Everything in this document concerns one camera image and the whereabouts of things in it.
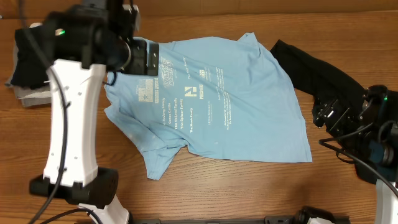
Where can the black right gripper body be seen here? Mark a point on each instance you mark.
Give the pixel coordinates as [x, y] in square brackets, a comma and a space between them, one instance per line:
[347, 122]

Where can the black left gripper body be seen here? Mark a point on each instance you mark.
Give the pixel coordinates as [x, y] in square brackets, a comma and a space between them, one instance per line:
[137, 62]

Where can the light blue printed t-shirt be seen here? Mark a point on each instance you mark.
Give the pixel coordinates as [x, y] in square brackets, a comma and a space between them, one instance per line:
[220, 98]

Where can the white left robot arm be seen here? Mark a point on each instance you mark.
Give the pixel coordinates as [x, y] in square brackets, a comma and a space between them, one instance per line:
[78, 47]

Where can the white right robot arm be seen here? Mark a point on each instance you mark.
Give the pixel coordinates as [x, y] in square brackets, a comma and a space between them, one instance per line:
[368, 140]

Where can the black crumpled garment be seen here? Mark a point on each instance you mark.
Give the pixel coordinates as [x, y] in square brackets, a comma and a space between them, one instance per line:
[328, 85]

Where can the grey folded garment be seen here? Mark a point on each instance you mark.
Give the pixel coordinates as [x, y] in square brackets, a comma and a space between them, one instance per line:
[28, 97]

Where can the black folded garment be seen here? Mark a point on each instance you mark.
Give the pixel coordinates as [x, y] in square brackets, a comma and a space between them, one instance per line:
[30, 71]

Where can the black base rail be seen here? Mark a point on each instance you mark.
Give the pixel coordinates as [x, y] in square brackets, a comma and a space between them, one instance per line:
[306, 215]

